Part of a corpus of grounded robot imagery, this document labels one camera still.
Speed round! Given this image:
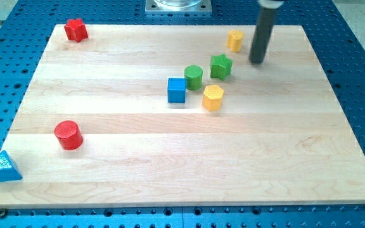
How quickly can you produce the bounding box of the light wooden board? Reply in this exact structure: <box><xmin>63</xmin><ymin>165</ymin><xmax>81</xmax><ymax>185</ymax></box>
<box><xmin>0</xmin><ymin>24</ymin><xmax>365</xmax><ymax>208</ymax></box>

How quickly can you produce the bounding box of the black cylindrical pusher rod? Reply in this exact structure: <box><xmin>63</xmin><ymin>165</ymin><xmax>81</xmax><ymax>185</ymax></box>
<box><xmin>248</xmin><ymin>0</ymin><xmax>285</xmax><ymax>64</ymax></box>

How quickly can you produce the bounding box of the red cylinder block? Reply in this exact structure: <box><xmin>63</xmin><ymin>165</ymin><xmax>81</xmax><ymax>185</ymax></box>
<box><xmin>54</xmin><ymin>120</ymin><xmax>84</xmax><ymax>150</ymax></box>

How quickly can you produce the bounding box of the red star block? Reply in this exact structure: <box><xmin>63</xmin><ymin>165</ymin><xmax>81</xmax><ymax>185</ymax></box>
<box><xmin>64</xmin><ymin>18</ymin><xmax>88</xmax><ymax>42</ymax></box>

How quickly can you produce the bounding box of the blue perforated table plate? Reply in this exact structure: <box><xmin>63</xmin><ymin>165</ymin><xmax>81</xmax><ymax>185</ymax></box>
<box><xmin>0</xmin><ymin>1</ymin><xmax>365</xmax><ymax>227</ymax></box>

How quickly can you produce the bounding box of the blue cube block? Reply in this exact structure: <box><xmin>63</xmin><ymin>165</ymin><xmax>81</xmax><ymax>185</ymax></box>
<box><xmin>167</xmin><ymin>78</ymin><xmax>186</xmax><ymax>103</ymax></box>

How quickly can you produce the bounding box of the blue triangle block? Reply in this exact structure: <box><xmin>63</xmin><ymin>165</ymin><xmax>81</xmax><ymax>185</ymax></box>
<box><xmin>0</xmin><ymin>151</ymin><xmax>22</xmax><ymax>182</ymax></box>

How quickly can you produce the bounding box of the yellow heart block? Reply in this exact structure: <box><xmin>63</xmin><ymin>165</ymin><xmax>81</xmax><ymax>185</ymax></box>
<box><xmin>226</xmin><ymin>30</ymin><xmax>244</xmax><ymax>53</ymax></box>

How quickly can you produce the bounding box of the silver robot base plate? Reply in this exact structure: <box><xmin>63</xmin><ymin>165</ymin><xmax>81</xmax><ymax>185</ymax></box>
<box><xmin>144</xmin><ymin>0</ymin><xmax>212</xmax><ymax>15</ymax></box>

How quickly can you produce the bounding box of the green cylinder block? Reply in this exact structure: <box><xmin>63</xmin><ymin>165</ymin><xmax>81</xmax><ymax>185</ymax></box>
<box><xmin>184</xmin><ymin>65</ymin><xmax>203</xmax><ymax>91</ymax></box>

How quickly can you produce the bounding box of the green star block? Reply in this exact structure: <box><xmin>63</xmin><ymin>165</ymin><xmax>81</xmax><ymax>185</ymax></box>
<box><xmin>210</xmin><ymin>54</ymin><xmax>233</xmax><ymax>80</ymax></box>

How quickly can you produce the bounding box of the yellow hexagon block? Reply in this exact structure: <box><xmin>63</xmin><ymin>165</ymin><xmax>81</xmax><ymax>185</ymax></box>
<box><xmin>202</xmin><ymin>85</ymin><xmax>224</xmax><ymax>111</ymax></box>

